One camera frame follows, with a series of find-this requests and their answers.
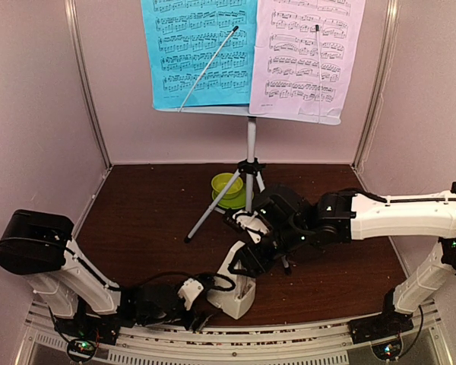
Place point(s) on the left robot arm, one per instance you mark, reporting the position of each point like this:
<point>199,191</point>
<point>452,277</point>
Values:
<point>40,247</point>

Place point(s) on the grey metronome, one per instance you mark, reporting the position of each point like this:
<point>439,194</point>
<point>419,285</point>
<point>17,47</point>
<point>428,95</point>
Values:
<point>236,302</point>

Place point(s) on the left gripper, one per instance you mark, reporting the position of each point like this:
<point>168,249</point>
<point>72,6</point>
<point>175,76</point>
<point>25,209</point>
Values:
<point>193,318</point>

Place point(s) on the purple sheet music page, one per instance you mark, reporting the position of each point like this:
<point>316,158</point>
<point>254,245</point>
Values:
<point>304,56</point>

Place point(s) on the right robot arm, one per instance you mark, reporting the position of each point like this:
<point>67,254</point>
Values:
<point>282,221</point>

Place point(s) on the white music stand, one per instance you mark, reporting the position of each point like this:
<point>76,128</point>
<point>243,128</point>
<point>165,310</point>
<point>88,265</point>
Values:
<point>249,166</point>

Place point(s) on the green plastic plate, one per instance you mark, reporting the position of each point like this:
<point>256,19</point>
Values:
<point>234,203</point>

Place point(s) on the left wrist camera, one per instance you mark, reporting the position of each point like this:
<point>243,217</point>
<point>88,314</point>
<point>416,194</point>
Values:
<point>193,288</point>

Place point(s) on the blue sheet music page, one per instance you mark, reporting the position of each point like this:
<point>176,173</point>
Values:
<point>201,52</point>

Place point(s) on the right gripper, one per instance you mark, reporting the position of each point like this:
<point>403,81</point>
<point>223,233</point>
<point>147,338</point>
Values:
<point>251,259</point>

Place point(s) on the green plastic bowl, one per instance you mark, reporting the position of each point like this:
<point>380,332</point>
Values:
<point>221,180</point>

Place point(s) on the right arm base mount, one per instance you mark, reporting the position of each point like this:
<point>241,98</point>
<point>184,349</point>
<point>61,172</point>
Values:
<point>383,333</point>

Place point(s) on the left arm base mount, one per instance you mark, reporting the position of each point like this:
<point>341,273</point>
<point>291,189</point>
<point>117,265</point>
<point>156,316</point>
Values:
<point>83,339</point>

